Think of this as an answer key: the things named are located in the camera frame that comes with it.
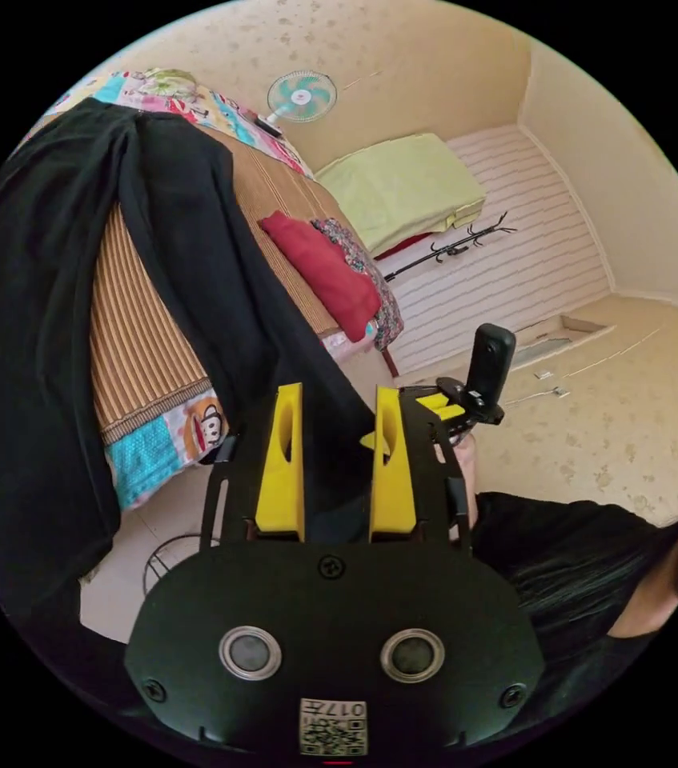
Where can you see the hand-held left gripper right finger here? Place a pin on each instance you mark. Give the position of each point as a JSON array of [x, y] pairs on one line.
[[395, 498]]

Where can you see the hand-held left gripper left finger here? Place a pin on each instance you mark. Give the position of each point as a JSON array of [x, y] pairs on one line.
[[278, 492]]

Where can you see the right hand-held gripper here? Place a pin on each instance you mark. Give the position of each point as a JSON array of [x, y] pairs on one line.
[[475, 414]]

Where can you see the black pants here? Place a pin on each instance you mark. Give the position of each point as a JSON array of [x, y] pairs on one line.
[[38, 312]]

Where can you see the person's right hand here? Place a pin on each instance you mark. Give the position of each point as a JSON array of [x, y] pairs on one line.
[[466, 474]]

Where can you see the black coat rack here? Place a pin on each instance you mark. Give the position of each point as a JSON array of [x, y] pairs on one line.
[[452, 247]]

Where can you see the pile of clothes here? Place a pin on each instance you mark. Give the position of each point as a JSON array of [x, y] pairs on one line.
[[326, 273]]

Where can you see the person's body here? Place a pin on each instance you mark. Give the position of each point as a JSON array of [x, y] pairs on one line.
[[561, 576]]

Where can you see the bed with striped mat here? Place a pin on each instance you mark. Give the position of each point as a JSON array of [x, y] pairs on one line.
[[146, 342]]

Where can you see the white and teal fan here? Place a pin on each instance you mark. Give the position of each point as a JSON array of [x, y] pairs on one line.
[[301, 96]]

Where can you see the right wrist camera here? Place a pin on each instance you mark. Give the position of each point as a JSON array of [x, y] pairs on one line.
[[490, 366]]

